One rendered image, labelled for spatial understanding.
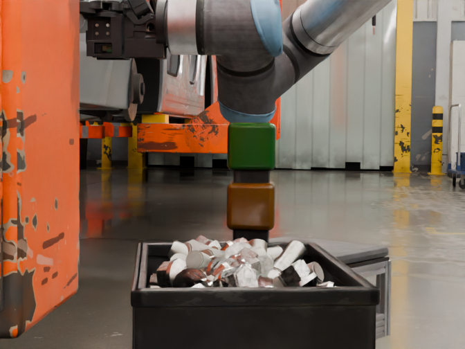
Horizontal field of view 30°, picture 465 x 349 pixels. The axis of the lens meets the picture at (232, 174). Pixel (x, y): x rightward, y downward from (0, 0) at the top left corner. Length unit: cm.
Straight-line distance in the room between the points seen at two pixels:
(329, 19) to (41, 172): 79
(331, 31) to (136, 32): 29
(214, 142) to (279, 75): 340
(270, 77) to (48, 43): 75
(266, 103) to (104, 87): 252
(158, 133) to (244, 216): 407
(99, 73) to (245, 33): 258
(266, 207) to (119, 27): 62
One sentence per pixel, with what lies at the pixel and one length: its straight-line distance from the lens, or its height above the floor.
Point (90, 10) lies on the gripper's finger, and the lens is 129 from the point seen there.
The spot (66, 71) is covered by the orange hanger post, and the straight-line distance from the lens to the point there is 66.
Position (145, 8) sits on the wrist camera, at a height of 83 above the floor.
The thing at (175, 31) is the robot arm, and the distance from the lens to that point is 126.
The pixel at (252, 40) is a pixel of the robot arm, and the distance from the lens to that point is 126.
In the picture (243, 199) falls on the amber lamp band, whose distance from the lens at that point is 72.
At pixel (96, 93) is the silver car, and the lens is 381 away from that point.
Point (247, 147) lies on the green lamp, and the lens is 72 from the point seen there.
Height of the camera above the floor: 65
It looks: 3 degrees down
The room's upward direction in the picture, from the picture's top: 1 degrees clockwise
